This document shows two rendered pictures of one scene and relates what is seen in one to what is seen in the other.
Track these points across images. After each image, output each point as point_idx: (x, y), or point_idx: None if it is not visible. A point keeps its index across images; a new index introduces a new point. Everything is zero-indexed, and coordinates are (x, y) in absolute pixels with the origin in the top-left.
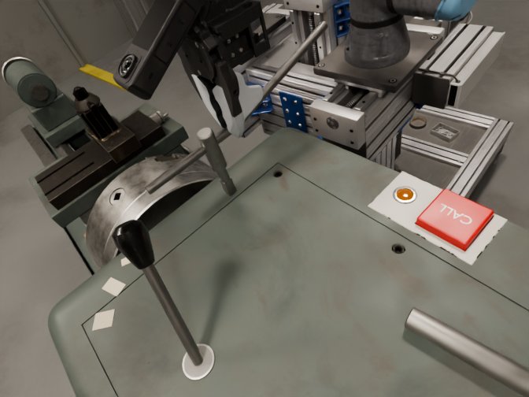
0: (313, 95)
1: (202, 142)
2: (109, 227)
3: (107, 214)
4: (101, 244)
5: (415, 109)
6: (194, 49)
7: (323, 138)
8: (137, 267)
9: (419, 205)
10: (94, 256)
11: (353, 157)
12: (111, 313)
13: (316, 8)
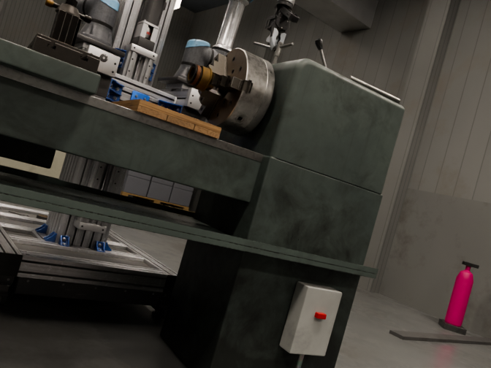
0: (159, 96)
1: (282, 44)
2: (261, 59)
3: (255, 55)
4: (262, 64)
5: None
6: (286, 22)
7: (182, 113)
8: (322, 48)
9: None
10: (257, 70)
11: None
12: None
13: (153, 56)
